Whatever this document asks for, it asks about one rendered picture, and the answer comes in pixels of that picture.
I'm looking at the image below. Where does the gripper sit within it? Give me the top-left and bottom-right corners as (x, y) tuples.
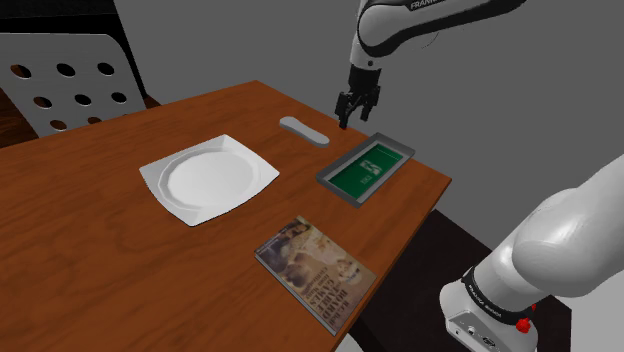
(334, 64), (383, 131)

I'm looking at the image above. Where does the grey flat remote control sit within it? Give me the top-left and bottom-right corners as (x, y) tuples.
(278, 115), (332, 149)

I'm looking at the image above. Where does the grey tablet with green screen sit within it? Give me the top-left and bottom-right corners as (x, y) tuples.
(314, 131), (417, 210)

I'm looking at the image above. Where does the white square plate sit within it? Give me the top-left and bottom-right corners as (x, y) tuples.
(138, 133), (282, 228)

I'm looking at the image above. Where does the book with brown picture cover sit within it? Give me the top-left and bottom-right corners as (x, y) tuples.
(253, 214), (379, 338)

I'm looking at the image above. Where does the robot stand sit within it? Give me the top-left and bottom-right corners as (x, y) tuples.
(347, 208), (573, 352)

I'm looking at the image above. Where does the grey chair with round holes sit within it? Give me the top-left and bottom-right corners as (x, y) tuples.
(0, 32), (148, 139)

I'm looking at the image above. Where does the brown wooden table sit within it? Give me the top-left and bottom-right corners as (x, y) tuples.
(0, 79), (453, 352)

